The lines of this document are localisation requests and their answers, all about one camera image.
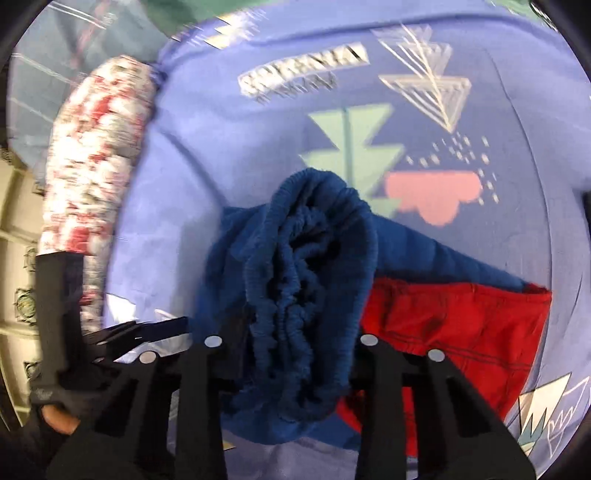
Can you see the person's left hand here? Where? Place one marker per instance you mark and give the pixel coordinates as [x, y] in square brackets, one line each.
[57, 419]

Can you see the blue printed bedsheet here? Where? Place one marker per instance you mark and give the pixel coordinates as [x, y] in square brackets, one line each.
[258, 152]

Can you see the red floral quilt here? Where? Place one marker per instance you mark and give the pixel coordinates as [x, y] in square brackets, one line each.
[101, 152]

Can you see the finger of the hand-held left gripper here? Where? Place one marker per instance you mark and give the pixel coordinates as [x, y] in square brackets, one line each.
[147, 328]

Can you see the red and blue pants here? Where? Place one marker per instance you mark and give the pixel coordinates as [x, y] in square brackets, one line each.
[300, 258]

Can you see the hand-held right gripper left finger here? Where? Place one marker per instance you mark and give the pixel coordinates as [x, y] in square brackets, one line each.
[203, 369]

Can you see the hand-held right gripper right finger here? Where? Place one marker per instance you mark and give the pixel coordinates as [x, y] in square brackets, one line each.
[374, 369]

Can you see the light blue plaid cloth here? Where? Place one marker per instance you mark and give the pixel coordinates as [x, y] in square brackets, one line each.
[60, 50]

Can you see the teal printed pillow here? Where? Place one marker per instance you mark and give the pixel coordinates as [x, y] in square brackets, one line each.
[194, 11]

